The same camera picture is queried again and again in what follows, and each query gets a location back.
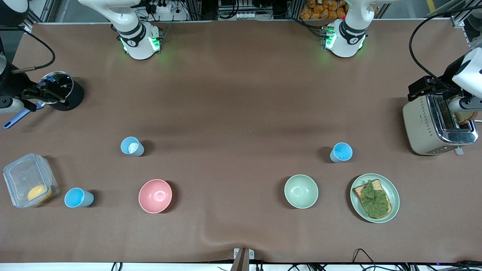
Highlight blue plastic cup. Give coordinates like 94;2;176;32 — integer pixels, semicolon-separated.
120;136;145;157
330;142;354;163
64;187;95;208

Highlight glass lid with blue knob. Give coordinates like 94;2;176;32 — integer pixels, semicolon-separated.
36;72;74;106

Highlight beige and chrome toaster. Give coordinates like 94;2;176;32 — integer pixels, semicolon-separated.
402;92;479;156

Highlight brown bread slice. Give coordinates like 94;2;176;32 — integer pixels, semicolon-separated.
455;111;479;126

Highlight clear plastic food container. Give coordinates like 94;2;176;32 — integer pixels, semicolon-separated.
3;152;60;208

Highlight yellow round food item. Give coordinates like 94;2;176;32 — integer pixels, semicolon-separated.
27;184;52;202

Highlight pale green plate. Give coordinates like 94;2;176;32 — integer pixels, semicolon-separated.
350;173;400;224

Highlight toast slice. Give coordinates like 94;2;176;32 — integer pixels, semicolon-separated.
353;179;392;219

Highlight green lettuce leaf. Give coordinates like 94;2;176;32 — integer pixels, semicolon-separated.
361;180;390;218

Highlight bag of orange buns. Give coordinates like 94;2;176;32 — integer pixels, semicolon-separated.
300;0;348;20

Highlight white power strip with plugs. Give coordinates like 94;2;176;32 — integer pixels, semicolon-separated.
145;0;189;21

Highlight pink bowl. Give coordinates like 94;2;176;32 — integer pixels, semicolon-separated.
138;179;173;214

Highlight pale green bowl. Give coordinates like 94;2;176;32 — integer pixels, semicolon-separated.
284;174;319;209

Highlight metal table clamp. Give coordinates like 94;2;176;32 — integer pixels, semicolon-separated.
233;248;255;271

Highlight black pot with blue handle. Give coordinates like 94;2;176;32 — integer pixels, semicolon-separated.
3;71;84;129

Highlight aluminium frame profile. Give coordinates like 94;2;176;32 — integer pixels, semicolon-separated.
427;0;482;27
40;0;58;22

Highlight black looped cable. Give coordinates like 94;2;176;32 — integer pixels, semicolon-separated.
352;248;377;271

